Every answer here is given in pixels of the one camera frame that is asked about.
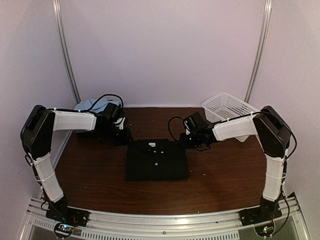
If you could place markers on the left aluminium corner post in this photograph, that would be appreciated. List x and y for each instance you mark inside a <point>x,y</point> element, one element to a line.
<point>64,50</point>

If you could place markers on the right aluminium corner post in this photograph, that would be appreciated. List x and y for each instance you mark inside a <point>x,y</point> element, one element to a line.
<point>264,31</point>

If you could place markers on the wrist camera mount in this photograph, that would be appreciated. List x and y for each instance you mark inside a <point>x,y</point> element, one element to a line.
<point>120,122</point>
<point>187,130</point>

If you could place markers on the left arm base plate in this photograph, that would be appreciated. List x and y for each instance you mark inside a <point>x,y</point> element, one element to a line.
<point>66,225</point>

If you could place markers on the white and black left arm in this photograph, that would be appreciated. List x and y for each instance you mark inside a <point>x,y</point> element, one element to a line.
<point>37,134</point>

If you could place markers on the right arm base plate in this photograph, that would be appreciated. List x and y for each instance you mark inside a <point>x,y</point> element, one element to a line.
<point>262,219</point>

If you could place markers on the aluminium front rail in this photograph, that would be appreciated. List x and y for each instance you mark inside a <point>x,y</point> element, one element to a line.
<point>223,225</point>

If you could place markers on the aluminium corner post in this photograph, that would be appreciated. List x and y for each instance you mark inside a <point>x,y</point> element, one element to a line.
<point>64,50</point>
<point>264,31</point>

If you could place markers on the black long sleeve shirt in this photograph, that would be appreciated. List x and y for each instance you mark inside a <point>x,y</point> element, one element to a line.
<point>155,160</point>

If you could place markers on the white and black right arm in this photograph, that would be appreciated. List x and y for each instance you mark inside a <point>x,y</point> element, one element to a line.
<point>272,132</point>

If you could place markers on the light blue folded shirt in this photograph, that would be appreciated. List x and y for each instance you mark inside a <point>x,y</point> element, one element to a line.
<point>98,107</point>

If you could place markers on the white plastic mesh basket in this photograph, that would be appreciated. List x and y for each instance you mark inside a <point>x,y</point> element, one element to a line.
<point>236,115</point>

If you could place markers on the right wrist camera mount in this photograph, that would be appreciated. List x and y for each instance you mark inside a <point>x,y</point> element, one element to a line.
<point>187,130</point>

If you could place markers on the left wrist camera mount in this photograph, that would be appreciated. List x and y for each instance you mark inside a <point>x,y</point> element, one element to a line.
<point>120,122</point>

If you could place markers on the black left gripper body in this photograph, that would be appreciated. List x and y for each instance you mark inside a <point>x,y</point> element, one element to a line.
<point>119,139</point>

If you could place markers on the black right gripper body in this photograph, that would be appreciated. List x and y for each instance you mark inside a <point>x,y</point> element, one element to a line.
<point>193,142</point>

